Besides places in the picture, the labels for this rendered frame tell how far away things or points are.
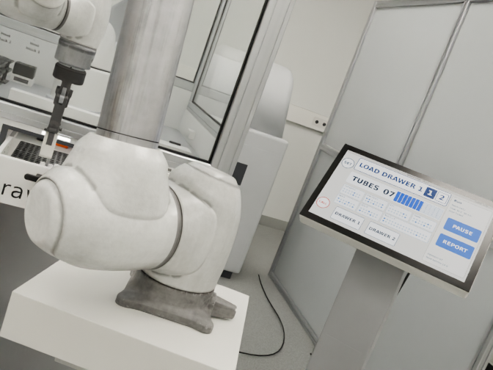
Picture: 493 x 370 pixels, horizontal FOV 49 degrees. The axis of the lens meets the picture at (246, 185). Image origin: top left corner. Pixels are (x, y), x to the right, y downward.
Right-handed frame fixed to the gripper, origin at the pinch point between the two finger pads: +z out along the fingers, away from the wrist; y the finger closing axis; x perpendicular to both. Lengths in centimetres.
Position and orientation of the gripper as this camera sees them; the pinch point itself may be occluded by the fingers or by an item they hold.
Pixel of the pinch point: (49, 143)
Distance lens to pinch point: 146.9
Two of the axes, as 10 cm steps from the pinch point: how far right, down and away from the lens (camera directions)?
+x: -9.1, -2.7, -3.2
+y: -2.5, -2.9, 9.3
